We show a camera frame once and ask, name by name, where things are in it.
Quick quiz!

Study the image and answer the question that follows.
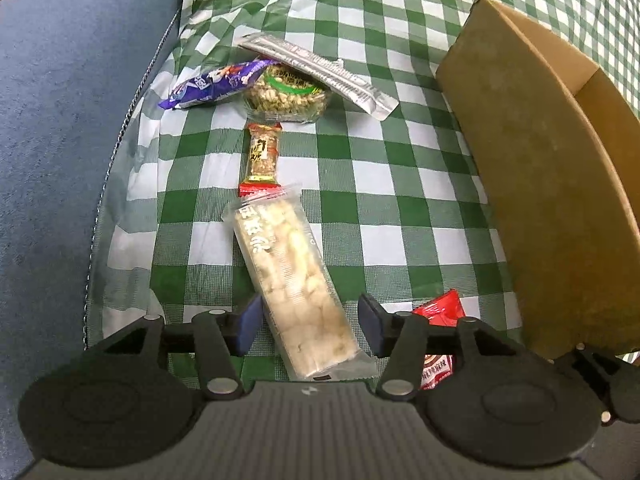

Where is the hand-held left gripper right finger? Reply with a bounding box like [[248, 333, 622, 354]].
[[357, 294, 547, 402]]

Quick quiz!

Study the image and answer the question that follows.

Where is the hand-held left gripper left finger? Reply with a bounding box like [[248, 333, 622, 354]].
[[84, 294, 264, 402]]

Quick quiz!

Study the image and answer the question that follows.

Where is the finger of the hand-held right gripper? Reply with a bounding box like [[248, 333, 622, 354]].
[[552, 344, 640, 424]]

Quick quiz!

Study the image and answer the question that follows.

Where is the small red snack packet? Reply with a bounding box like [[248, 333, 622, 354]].
[[411, 288, 467, 392]]

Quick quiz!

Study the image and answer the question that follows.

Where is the puffed rice bar packet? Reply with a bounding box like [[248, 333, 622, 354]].
[[220, 183, 380, 381]]

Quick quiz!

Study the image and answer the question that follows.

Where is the small brown nut bar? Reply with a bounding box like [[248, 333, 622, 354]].
[[238, 122, 284, 199]]

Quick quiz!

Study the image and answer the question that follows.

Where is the cardboard box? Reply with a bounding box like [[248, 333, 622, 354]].
[[435, 0, 640, 362]]

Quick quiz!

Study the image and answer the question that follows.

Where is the clear nut cluster packet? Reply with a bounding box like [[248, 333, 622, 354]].
[[242, 66, 334, 124]]

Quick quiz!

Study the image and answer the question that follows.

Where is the purple snack packet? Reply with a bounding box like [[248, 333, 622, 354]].
[[157, 57, 279, 111]]

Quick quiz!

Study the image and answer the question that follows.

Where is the silver snack packet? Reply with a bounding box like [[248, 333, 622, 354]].
[[236, 32, 400, 122]]

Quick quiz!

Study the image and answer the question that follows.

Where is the green checkered tablecloth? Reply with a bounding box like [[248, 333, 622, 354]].
[[81, 0, 640, 397]]

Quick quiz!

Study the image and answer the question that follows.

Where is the blue sofa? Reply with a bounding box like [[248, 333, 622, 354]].
[[0, 0, 184, 480]]

